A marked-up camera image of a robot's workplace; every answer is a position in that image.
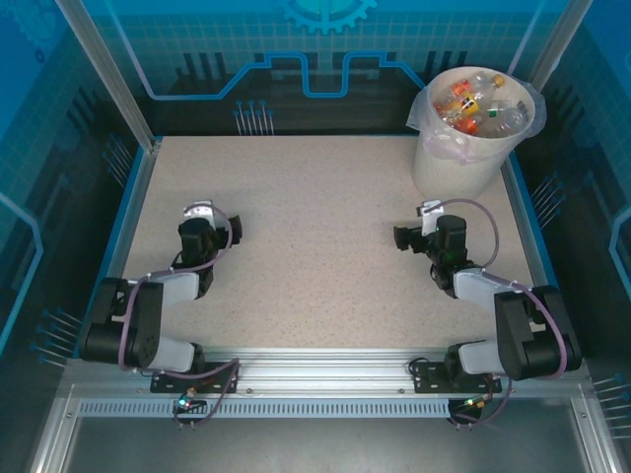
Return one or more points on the yellow orange juice bottle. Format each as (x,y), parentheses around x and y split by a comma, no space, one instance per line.
(469,105)

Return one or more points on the crushed clear plastic bottle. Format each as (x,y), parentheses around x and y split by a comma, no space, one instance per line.
(516,117)

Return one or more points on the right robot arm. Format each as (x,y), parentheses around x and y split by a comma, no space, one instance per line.
(512,320)

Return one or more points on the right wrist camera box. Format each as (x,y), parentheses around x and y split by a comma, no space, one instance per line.
(430,217)

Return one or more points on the aluminium frame post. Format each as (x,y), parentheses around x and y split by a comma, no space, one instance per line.
(552,24)
(106,59)

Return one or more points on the clear plastic bin liner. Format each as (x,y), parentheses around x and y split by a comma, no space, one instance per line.
(416,115)

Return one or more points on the aluminium table side rail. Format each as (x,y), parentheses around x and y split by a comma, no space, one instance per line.
(535,236)
(133,222)

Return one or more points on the grey metal panel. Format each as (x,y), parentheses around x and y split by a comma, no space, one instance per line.
(320,448)

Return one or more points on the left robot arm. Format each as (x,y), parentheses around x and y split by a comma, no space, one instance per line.
(148,315)

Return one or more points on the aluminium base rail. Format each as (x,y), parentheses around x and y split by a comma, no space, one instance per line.
(320,369)

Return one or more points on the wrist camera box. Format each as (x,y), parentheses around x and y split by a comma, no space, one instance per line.
(199,212)
(430,217)

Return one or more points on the cream plastic bin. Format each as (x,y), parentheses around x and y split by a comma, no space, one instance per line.
(453,172)

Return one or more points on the wide bottle green neck band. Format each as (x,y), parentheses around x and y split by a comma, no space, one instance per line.
(493,114)

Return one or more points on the orange label orange cap bottle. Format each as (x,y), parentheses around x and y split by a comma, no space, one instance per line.
(461,89)

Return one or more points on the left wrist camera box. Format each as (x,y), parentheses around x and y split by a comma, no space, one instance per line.
(199,212)

